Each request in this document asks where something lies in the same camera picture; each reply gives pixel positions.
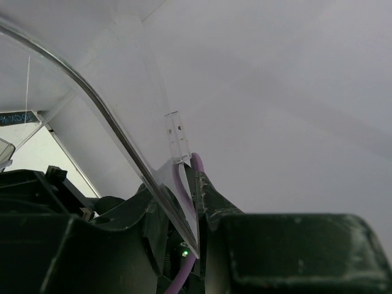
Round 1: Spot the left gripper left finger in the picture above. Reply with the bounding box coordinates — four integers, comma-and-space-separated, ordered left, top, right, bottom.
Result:
1, 170, 170, 293

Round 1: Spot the clear acrylic drawer cabinet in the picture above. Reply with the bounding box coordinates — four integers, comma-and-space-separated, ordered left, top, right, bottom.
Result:
1, 1, 200, 255

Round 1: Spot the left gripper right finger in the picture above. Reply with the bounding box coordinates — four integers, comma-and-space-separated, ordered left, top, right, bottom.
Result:
194, 172, 391, 293

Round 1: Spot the left blue table label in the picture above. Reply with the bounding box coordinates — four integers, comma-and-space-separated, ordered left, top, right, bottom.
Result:
0, 111, 40, 127

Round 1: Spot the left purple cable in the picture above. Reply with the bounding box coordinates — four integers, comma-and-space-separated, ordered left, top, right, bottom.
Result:
164, 152, 205, 294

